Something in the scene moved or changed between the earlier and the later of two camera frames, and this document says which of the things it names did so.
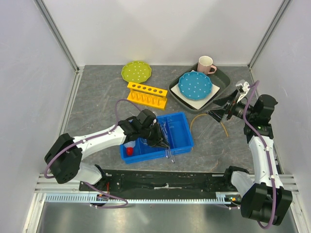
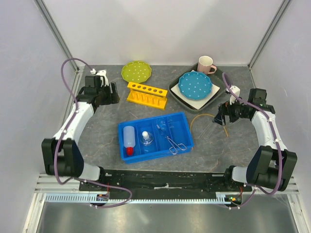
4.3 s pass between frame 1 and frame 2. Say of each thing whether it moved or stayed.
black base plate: stayed
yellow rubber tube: stayed
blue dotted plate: stayed
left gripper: moved
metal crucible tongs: moved
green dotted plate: stayed
